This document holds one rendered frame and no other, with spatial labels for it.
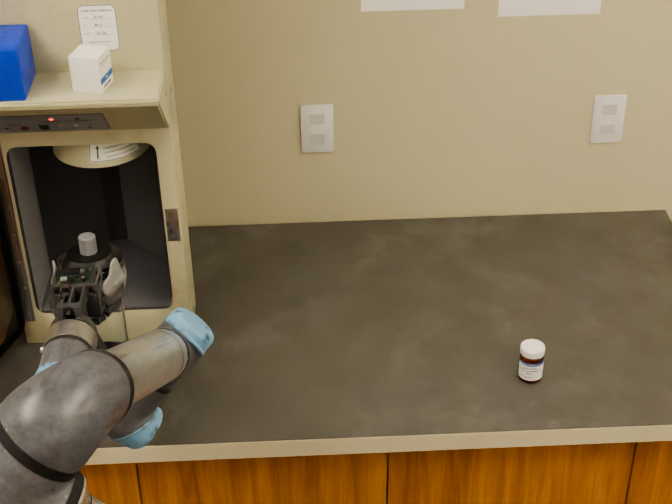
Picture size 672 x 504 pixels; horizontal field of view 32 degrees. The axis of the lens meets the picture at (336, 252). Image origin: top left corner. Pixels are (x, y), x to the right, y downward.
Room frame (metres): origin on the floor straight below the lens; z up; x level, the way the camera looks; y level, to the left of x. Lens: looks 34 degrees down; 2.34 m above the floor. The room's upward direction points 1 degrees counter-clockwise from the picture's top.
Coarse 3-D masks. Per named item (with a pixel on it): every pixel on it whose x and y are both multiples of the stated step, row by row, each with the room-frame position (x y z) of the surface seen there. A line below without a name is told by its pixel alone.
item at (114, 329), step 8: (120, 256) 1.59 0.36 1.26; (96, 272) 1.54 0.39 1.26; (104, 272) 1.54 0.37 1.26; (104, 280) 1.55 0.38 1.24; (120, 312) 1.56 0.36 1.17; (112, 320) 1.54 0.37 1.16; (120, 320) 1.56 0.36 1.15; (104, 328) 1.53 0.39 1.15; (112, 328) 1.54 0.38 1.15; (120, 328) 1.55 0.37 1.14; (104, 336) 1.53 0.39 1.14; (112, 336) 1.54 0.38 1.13; (120, 336) 1.55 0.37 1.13; (128, 336) 1.57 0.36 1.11; (112, 344) 1.54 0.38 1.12
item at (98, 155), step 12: (96, 144) 1.80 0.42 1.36; (108, 144) 1.81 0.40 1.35; (120, 144) 1.82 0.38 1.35; (132, 144) 1.83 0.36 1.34; (144, 144) 1.85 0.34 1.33; (60, 156) 1.82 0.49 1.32; (72, 156) 1.80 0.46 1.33; (84, 156) 1.80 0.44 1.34; (96, 156) 1.79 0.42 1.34; (108, 156) 1.80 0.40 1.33; (120, 156) 1.81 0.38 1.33; (132, 156) 1.82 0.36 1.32
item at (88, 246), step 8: (88, 232) 1.60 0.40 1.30; (80, 240) 1.58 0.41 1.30; (88, 240) 1.57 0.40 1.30; (72, 248) 1.60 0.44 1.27; (80, 248) 1.58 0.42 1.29; (88, 248) 1.57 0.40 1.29; (96, 248) 1.58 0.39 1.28; (104, 248) 1.59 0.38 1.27; (112, 248) 1.60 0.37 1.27; (64, 256) 1.58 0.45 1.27; (72, 256) 1.57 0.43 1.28; (80, 256) 1.57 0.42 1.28; (88, 256) 1.57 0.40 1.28; (96, 256) 1.57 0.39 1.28; (104, 256) 1.57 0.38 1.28; (112, 256) 1.58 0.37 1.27; (64, 264) 1.56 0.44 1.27; (72, 264) 1.55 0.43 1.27; (80, 264) 1.55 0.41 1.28; (88, 264) 1.55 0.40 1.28; (96, 264) 1.55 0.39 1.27; (104, 264) 1.56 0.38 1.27
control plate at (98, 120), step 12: (0, 120) 1.69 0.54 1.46; (12, 120) 1.69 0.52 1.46; (24, 120) 1.70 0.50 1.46; (36, 120) 1.70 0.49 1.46; (48, 120) 1.70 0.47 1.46; (60, 120) 1.70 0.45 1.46; (72, 120) 1.70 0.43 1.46; (84, 120) 1.71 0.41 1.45; (96, 120) 1.71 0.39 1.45; (0, 132) 1.74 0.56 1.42
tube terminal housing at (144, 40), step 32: (0, 0) 1.77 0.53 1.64; (32, 0) 1.77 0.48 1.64; (64, 0) 1.78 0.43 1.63; (96, 0) 1.78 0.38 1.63; (128, 0) 1.78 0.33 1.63; (160, 0) 1.82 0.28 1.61; (32, 32) 1.77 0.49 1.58; (64, 32) 1.78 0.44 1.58; (128, 32) 1.78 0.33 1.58; (160, 32) 1.78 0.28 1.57; (64, 64) 1.77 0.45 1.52; (128, 64) 1.78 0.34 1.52; (160, 64) 1.78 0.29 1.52; (160, 128) 1.78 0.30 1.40; (160, 160) 1.78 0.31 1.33; (192, 288) 1.86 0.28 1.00; (128, 320) 1.78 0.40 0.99; (160, 320) 1.78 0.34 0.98
